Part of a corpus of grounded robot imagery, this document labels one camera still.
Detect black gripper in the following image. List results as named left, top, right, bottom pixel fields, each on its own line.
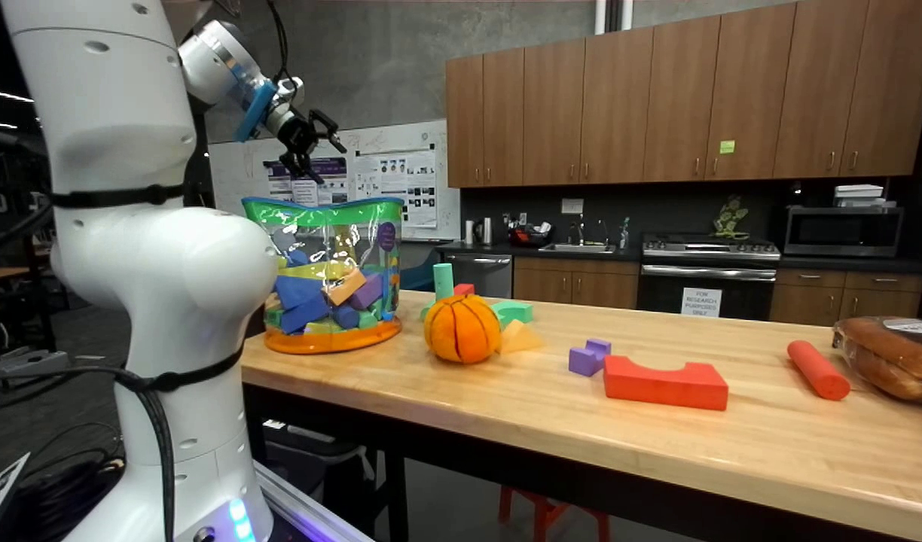
left=261, top=99, right=351, bottom=183

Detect clear toy bag green rim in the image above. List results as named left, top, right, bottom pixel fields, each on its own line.
left=238, top=193, right=408, bottom=360

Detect green cylinder block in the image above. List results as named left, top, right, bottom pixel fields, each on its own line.
left=430, top=259, right=459, bottom=302

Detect green flat block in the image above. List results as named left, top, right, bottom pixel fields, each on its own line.
left=488, top=298, right=537, bottom=331

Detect yellow flat block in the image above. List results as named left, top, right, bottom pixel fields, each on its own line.
left=499, top=319, right=545, bottom=356

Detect red arch block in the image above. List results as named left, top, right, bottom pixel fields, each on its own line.
left=601, top=353, right=734, bottom=412

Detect red cylinder block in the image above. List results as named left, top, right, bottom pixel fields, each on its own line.
left=784, top=337, right=855, bottom=405

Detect white poster board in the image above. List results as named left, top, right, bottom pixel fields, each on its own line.
left=209, top=119, right=465, bottom=243

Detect stainless steel dishwasher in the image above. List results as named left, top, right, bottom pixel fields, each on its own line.
left=442, top=247, right=518, bottom=302

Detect dish rack with dishes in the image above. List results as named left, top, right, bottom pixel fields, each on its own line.
left=501, top=210, right=558, bottom=249

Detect orange plush pumpkin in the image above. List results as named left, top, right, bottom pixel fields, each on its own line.
left=422, top=289, right=506, bottom=368

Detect kitchen sink with faucet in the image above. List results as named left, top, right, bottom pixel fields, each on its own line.
left=537, top=218, right=622, bottom=259

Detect wooden double-door lower cabinet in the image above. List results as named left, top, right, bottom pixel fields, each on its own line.
left=509, top=253, right=641, bottom=311

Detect wooden upper cabinets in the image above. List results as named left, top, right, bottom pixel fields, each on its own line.
left=442, top=0, right=922, bottom=193

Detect stainless steel oven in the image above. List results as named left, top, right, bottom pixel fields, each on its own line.
left=636, top=236, right=784, bottom=323

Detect white paper on oven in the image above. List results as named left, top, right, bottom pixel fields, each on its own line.
left=677, top=285, right=726, bottom=319

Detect green plant figure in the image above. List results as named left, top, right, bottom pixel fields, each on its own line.
left=708, top=193, right=755, bottom=243

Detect black microwave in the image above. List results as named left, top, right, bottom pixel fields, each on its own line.
left=782, top=203, right=907, bottom=259

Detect stack of white plates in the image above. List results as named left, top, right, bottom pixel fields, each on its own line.
left=833, top=182, right=889, bottom=210

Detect wooden lower cabinet beside oven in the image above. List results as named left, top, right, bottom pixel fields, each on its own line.
left=770, top=266, right=922, bottom=328

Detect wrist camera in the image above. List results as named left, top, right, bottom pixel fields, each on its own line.
left=272, top=72, right=308, bottom=108

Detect blue wrist mount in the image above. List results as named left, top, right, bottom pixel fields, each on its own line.
left=232, top=72, right=280, bottom=144

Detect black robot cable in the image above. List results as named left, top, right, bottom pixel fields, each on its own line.
left=0, top=343, right=245, bottom=542

